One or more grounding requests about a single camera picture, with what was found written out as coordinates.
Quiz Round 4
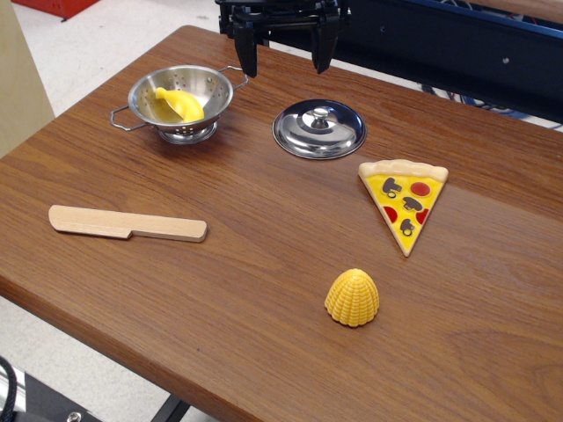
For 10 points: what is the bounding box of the toy pizza slice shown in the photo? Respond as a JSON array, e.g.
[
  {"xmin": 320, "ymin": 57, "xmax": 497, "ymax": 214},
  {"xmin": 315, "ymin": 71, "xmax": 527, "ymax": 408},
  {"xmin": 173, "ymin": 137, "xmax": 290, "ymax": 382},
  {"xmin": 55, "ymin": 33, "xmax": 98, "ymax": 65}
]
[{"xmin": 358, "ymin": 159, "xmax": 449, "ymax": 257}]

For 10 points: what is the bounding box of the beige wooden panel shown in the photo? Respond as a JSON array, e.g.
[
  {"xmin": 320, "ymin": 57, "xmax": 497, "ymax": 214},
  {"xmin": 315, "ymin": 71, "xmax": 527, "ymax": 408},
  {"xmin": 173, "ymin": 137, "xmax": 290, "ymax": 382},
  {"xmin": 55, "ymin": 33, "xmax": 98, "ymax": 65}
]
[{"xmin": 1, "ymin": 1, "xmax": 55, "ymax": 156}]

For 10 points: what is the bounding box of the red box on floor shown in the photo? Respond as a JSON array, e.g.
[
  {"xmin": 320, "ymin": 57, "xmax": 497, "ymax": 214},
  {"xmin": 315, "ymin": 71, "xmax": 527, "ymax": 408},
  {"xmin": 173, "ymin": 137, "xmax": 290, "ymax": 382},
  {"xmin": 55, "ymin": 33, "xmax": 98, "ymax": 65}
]
[{"xmin": 12, "ymin": 0, "xmax": 98, "ymax": 19}]

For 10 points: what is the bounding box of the black table leg bracket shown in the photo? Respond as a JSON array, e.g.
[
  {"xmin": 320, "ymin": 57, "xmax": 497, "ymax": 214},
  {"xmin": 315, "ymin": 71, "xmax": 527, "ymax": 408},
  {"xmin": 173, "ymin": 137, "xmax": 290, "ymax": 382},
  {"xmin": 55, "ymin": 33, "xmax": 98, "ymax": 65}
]
[{"xmin": 13, "ymin": 369, "xmax": 191, "ymax": 422}]

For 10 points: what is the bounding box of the steel pot lid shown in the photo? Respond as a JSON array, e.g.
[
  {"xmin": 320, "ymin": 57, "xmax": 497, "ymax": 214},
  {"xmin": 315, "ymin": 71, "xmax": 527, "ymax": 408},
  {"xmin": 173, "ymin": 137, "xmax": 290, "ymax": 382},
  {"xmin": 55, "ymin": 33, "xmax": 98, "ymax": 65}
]
[{"xmin": 272, "ymin": 98, "xmax": 368, "ymax": 160}]

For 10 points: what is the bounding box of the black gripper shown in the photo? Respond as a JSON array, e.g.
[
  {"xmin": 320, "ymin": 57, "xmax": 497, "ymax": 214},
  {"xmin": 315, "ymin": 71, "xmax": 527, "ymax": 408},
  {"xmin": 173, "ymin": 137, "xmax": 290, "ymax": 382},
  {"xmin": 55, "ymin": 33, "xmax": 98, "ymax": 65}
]
[{"xmin": 216, "ymin": 1, "xmax": 351, "ymax": 77}]

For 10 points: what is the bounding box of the wooden toy knife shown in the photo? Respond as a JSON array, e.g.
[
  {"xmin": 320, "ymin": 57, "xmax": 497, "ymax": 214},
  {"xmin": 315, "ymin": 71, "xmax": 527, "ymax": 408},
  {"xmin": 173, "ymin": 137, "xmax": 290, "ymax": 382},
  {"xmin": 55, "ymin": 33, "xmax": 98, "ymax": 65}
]
[{"xmin": 48, "ymin": 205, "xmax": 208, "ymax": 243}]

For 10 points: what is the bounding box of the dark blue metal frame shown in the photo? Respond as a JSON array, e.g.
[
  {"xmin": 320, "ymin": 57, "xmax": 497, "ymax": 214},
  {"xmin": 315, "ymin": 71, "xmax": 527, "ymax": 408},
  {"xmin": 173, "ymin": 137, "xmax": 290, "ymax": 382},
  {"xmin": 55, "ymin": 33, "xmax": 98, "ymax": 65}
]
[{"xmin": 333, "ymin": 1, "xmax": 562, "ymax": 122}]

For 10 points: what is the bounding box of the yellow toy corn piece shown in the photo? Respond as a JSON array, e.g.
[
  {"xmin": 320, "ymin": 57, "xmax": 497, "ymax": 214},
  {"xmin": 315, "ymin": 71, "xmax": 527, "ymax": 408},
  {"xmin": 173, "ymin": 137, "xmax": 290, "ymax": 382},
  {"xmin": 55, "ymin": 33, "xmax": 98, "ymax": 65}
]
[{"xmin": 325, "ymin": 268, "xmax": 380, "ymax": 328}]

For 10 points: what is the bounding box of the small steel colander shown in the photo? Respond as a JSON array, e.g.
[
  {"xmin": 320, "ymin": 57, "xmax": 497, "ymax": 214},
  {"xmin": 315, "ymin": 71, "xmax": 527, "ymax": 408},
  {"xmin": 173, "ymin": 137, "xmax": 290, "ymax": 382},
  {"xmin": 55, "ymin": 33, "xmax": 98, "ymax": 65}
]
[{"xmin": 110, "ymin": 65, "xmax": 250, "ymax": 145}]

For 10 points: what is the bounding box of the black braided cable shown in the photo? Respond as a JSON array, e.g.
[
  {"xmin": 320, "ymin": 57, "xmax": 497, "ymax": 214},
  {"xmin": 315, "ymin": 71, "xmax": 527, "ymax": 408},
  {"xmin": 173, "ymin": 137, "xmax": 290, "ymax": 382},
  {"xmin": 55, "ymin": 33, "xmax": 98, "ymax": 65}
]
[{"xmin": 0, "ymin": 355, "xmax": 18, "ymax": 422}]

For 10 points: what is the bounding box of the yellow toy banana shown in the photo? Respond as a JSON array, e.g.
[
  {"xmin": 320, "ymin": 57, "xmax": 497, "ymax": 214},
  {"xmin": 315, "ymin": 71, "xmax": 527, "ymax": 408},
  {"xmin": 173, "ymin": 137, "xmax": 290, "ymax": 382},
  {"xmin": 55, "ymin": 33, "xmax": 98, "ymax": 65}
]
[{"xmin": 155, "ymin": 87, "xmax": 205, "ymax": 123}]

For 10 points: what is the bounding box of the blue cable bundle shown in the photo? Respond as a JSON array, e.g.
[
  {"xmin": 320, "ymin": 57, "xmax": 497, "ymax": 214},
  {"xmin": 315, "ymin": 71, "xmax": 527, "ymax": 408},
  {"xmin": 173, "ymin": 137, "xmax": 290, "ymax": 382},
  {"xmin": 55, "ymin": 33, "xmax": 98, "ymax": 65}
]
[{"xmin": 420, "ymin": 83, "xmax": 563, "ymax": 132}]

